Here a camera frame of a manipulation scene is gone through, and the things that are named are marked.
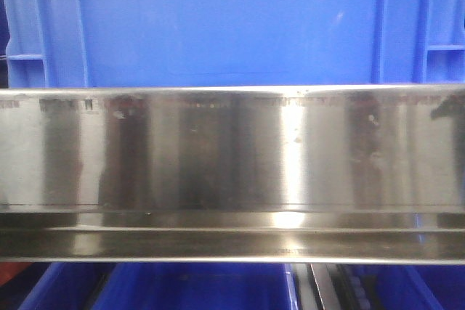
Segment blue bin lower shelf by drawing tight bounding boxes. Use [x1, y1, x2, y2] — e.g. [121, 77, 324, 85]
[19, 262, 299, 309]

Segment blue bin near front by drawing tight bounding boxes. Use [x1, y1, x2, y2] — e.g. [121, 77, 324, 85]
[4, 0, 464, 87]

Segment stainless steel shelf rail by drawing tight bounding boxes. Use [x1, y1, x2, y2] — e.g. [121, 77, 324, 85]
[1, 84, 464, 264]

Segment blue bin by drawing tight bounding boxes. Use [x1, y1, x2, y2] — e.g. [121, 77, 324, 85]
[4, 0, 464, 87]
[375, 265, 464, 309]

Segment blue bin lower right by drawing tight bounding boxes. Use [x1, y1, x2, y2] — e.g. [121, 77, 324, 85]
[375, 265, 464, 309]

